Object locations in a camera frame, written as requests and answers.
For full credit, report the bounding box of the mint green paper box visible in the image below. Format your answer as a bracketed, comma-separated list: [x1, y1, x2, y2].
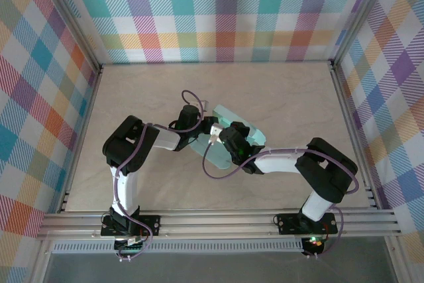
[190, 103, 267, 170]

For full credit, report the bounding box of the circuit board with lit LEDs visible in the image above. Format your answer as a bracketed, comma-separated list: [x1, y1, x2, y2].
[303, 235, 325, 255]

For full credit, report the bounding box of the circuit board with white connector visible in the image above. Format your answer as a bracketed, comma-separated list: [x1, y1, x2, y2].
[114, 235, 148, 253]

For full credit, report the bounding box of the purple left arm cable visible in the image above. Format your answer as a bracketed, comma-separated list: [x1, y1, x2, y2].
[112, 89, 203, 262]

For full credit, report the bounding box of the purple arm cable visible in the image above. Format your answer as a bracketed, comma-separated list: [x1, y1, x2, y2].
[202, 137, 360, 259]
[112, 89, 203, 262]

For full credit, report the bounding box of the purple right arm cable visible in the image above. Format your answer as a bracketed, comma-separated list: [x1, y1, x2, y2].
[202, 137, 360, 259]

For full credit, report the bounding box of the wide aluminium mounting rail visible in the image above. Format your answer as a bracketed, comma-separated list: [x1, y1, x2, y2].
[36, 209, 402, 241]

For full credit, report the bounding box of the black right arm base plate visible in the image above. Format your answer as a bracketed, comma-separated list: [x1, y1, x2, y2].
[276, 211, 339, 235]

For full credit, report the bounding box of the grey slotted cable duct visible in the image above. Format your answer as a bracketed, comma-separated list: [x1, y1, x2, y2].
[51, 241, 305, 255]

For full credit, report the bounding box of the aluminium table side rail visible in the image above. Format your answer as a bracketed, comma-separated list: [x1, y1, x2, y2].
[58, 66, 104, 214]
[329, 60, 378, 210]

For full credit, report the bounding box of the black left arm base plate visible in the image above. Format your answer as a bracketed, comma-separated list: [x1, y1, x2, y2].
[101, 215, 162, 238]

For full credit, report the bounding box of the aluminium frame post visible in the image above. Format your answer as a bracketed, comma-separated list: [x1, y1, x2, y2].
[330, 0, 398, 70]
[38, 0, 103, 74]
[29, 239, 52, 283]
[386, 235, 410, 283]

